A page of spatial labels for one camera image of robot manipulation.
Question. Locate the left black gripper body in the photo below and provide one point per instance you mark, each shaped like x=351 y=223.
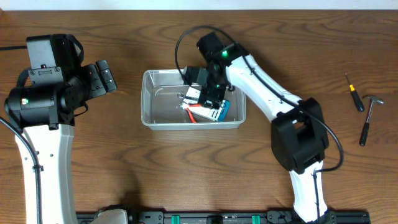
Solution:
x=94 y=81

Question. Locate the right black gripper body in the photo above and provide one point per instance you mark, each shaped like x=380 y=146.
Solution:
x=216 y=89

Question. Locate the white blue cardboard box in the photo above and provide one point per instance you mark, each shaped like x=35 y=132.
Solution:
x=216 y=115

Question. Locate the red handled pliers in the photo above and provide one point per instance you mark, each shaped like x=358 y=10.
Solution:
x=187 y=108

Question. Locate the clear plastic container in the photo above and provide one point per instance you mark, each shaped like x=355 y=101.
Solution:
x=160 y=106

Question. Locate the black yellow screwdriver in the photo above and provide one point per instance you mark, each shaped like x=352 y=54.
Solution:
x=356 y=98

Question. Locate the small black handled hammer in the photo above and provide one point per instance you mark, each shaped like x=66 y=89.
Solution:
x=373 y=101

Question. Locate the silver wrench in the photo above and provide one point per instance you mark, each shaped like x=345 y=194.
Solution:
x=187 y=99

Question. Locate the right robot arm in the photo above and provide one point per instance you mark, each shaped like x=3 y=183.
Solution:
x=298 y=131

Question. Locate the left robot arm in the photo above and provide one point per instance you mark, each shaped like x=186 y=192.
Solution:
x=42 y=109

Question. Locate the black mounting rail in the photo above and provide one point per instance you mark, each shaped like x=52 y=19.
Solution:
x=271 y=216

